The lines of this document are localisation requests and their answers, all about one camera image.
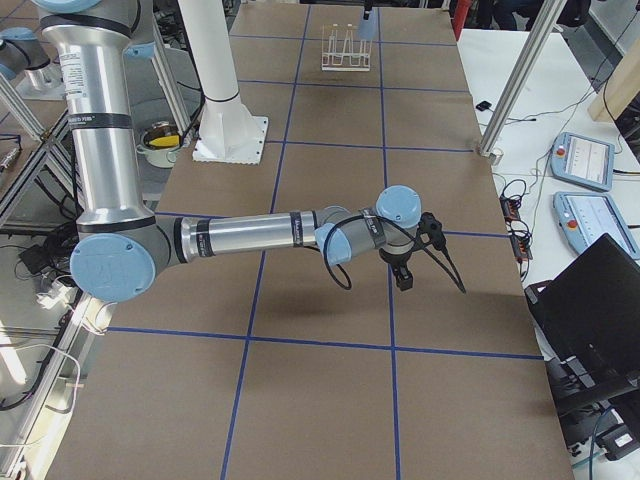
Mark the light blue plastic cup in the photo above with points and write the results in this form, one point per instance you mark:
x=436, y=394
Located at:
x=367, y=28

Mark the small black puck device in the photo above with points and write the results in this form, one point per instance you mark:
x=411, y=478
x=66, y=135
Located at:
x=484, y=105

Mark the near teach pendant tablet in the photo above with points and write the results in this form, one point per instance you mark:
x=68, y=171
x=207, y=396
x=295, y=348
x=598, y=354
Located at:
x=585, y=217

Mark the teach pendant tablet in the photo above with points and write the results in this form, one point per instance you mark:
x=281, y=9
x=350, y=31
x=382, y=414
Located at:
x=585, y=217
x=583, y=161

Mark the black laptop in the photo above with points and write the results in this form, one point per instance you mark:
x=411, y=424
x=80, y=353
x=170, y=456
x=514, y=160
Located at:
x=590, y=311

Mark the far teach pendant tablet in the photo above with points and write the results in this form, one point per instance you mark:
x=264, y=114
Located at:
x=583, y=161

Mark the steel bowl with corn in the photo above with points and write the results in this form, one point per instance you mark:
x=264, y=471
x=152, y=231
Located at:
x=159, y=144

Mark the white wire cup holder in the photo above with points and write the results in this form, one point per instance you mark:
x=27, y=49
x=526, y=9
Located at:
x=344, y=50

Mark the aluminium frame post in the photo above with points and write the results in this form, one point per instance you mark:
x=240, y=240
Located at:
x=549, y=13

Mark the white pedestal column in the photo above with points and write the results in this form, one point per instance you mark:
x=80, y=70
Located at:
x=228, y=132

